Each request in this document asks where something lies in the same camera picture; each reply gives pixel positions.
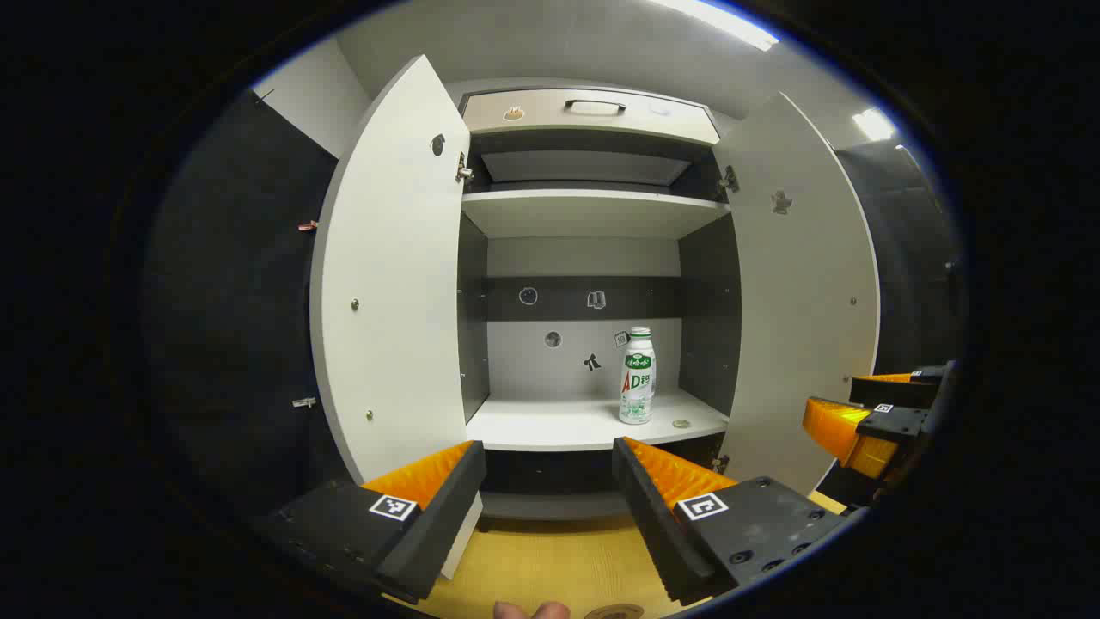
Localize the white green label bottle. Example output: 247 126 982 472
618 326 657 426

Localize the white cabinet door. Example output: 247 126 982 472
309 54 487 582
712 90 883 498

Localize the black backdrop cloth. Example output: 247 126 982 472
144 89 970 517

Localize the small ceiling light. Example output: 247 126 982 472
852 107 897 143

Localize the white cabinet drawer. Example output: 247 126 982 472
460 88 721 146

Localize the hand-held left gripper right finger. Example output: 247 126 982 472
612 436 850 606

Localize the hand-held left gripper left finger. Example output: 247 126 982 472
256 440 488 603

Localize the white cabinet shelf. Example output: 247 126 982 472
461 188 732 241
466 388 730 453

